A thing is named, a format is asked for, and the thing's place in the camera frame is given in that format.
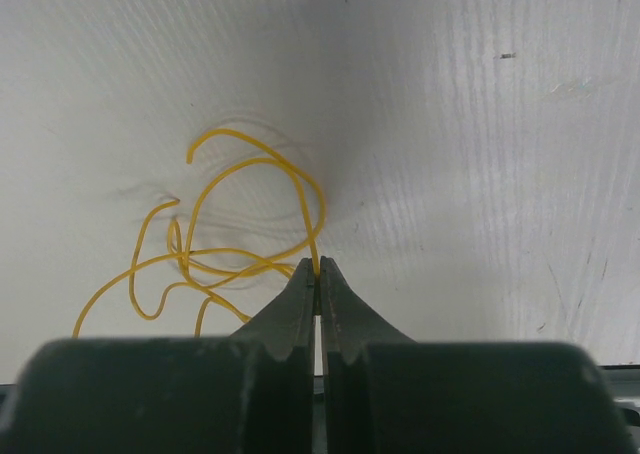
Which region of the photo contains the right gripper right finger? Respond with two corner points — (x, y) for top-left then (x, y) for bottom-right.
(318, 258), (636, 453)

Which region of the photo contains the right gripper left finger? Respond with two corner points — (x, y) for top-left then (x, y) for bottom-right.
(1, 260), (315, 453)

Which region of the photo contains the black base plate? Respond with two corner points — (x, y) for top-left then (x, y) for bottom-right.
(1, 365), (639, 428)

